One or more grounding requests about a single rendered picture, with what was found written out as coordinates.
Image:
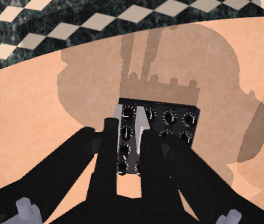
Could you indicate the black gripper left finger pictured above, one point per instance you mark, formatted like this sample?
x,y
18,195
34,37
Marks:
x,y
39,192

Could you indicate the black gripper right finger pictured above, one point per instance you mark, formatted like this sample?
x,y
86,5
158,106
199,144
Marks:
x,y
211,199

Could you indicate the black square knob box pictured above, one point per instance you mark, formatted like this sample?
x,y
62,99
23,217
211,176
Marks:
x,y
166,114

